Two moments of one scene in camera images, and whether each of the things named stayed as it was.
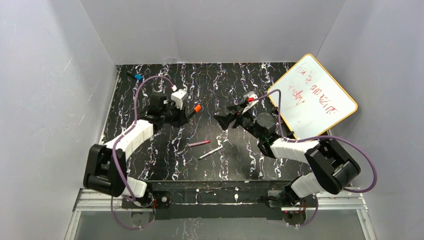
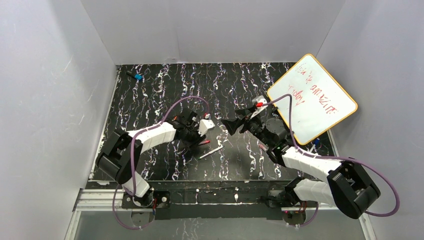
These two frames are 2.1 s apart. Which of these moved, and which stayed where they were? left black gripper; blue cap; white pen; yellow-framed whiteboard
Moved: left black gripper
Stayed: white pen; blue cap; yellow-framed whiteboard
